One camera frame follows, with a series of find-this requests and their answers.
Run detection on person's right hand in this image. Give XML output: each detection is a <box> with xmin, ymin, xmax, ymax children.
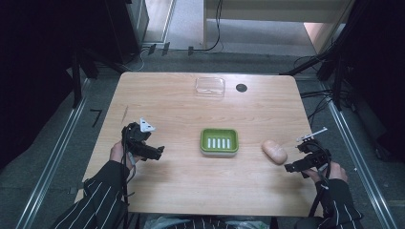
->
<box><xmin>302</xmin><ymin>160</ymin><xmax>349</xmax><ymax>184</ymax></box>

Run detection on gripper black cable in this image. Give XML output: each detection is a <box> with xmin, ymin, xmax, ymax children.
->
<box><xmin>306</xmin><ymin>140</ymin><xmax>332</xmax><ymax>219</ymax></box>
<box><xmin>120</xmin><ymin>123</ymin><xmax>139</xmax><ymax>229</ymax></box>

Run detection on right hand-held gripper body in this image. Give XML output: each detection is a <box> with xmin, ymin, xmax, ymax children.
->
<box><xmin>295</xmin><ymin>126</ymin><xmax>332</xmax><ymax>179</ymax></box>

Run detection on clear plastic container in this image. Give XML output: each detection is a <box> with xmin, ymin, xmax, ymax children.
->
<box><xmin>194</xmin><ymin>76</ymin><xmax>226</xmax><ymax>98</ymax></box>

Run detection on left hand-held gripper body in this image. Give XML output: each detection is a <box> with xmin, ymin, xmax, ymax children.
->
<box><xmin>121</xmin><ymin>117</ymin><xmax>158</xmax><ymax>159</ymax></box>

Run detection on white desk frame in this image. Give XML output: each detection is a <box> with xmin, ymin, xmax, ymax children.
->
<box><xmin>202</xmin><ymin>0</ymin><xmax>356</xmax><ymax>55</ymax></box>

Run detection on metal floor rail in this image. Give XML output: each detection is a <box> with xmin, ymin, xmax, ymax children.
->
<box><xmin>319</xmin><ymin>80</ymin><xmax>399</xmax><ymax>229</ymax></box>
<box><xmin>14</xmin><ymin>77</ymin><xmax>92</xmax><ymax>229</ymax></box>

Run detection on dark cabinet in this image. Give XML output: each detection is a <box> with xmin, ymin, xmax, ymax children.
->
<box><xmin>75</xmin><ymin>0</ymin><xmax>151</xmax><ymax>66</ymax></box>

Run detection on black stand legs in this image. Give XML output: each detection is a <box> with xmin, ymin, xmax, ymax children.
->
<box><xmin>65</xmin><ymin>47</ymin><xmax>128</xmax><ymax>110</ymax></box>
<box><xmin>279</xmin><ymin>28</ymin><xmax>354</xmax><ymax>113</ymax></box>

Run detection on person's left hand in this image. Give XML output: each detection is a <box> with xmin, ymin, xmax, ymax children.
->
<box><xmin>109</xmin><ymin>140</ymin><xmax>143</xmax><ymax>167</ymax></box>

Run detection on black hanging cable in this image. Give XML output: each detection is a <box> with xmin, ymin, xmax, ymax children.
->
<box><xmin>192</xmin><ymin>0</ymin><xmax>224</xmax><ymax>52</ymax></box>

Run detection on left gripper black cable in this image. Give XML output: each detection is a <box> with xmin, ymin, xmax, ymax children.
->
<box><xmin>120</xmin><ymin>123</ymin><xmax>139</xmax><ymax>229</ymax></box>

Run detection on white floor cable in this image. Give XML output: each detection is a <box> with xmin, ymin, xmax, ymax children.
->
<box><xmin>122</xmin><ymin>46</ymin><xmax>152</xmax><ymax>73</ymax></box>

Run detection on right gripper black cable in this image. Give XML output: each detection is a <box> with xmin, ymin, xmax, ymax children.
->
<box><xmin>306</xmin><ymin>140</ymin><xmax>332</xmax><ymax>219</ymax></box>

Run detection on bundle of black floor cables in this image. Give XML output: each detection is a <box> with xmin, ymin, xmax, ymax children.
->
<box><xmin>292</xmin><ymin>54</ymin><xmax>354</xmax><ymax>130</ymax></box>

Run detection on green soap dish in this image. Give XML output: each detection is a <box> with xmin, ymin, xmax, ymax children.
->
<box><xmin>200</xmin><ymin>127</ymin><xmax>240</xmax><ymax>157</ymax></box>

